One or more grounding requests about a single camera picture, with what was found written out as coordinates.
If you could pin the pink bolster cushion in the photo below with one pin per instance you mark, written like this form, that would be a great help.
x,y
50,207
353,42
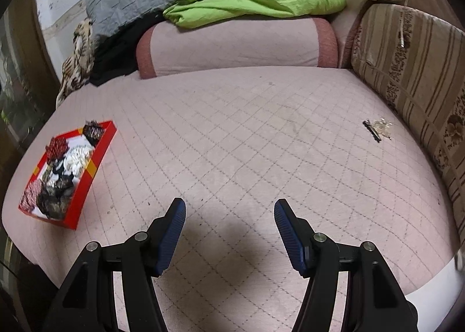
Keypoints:
x,y
236,45

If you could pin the wooden glass cabinet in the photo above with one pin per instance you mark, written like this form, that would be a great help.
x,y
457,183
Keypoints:
x,y
18,63

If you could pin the red shallow box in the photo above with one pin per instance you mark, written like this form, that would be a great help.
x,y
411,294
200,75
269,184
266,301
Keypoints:
x,y
81,201

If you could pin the brown furry scrunchie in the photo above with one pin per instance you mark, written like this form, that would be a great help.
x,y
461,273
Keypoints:
x,y
54,201

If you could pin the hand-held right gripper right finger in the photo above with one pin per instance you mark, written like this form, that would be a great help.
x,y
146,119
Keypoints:
x,y
288,237

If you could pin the black cloth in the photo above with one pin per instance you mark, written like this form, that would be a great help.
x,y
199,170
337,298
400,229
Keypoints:
x,y
116,59

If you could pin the tiger print fabric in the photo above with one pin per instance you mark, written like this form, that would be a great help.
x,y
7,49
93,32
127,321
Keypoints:
x,y
78,59

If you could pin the striped brown cushion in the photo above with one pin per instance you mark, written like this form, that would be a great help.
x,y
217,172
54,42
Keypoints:
x,y
410,63

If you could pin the black hairpin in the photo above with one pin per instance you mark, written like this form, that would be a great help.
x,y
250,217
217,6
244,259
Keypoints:
x,y
372,131

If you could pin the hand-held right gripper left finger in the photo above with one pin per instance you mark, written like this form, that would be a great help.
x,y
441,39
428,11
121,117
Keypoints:
x,y
170,237

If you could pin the dark red dotted scrunchie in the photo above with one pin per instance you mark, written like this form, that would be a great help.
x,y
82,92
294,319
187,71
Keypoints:
x,y
56,148

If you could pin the pink plaid scrunchie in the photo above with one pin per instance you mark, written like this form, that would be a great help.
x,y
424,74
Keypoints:
x,y
31,196

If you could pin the black hair claw clip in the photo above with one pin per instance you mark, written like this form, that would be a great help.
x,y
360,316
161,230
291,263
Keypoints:
x,y
60,172

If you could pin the dark striped scrunchie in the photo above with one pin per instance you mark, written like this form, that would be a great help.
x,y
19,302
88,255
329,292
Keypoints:
x,y
92,132

